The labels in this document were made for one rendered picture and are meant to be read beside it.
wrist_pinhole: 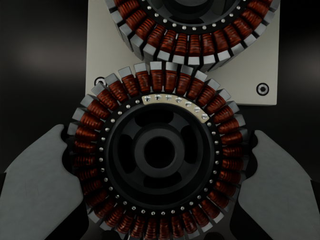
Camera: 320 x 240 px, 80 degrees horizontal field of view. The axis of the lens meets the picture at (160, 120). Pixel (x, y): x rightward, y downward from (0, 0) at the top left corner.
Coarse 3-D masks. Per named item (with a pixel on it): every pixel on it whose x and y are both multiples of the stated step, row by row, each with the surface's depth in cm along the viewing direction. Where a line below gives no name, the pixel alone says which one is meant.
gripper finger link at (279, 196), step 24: (264, 144) 10; (264, 168) 9; (288, 168) 9; (240, 192) 7; (264, 192) 7; (288, 192) 7; (312, 192) 7; (240, 216) 7; (264, 216) 6; (288, 216) 6; (312, 216) 6
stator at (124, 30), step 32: (128, 0) 11; (192, 0) 12; (256, 0) 11; (128, 32) 12; (160, 32) 11; (192, 32) 12; (224, 32) 11; (256, 32) 12; (192, 64) 12; (224, 64) 14
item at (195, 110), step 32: (160, 64) 11; (128, 96) 11; (160, 96) 11; (192, 96) 11; (224, 96) 12; (96, 128) 11; (128, 128) 13; (160, 128) 12; (192, 128) 14; (224, 128) 11; (96, 160) 11; (224, 160) 12; (96, 192) 11; (128, 192) 12; (160, 192) 13; (192, 192) 12; (224, 192) 12; (128, 224) 11; (160, 224) 11; (192, 224) 11
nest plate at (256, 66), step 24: (96, 0) 15; (216, 0) 15; (96, 24) 15; (96, 48) 15; (120, 48) 15; (264, 48) 15; (96, 72) 15; (216, 72) 15; (240, 72) 15; (264, 72) 15; (96, 96) 15; (240, 96) 15; (264, 96) 15
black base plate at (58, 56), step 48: (0, 0) 16; (48, 0) 16; (288, 0) 16; (0, 48) 16; (48, 48) 16; (288, 48) 16; (0, 96) 16; (48, 96) 16; (288, 96) 16; (0, 144) 16; (192, 144) 16; (288, 144) 16
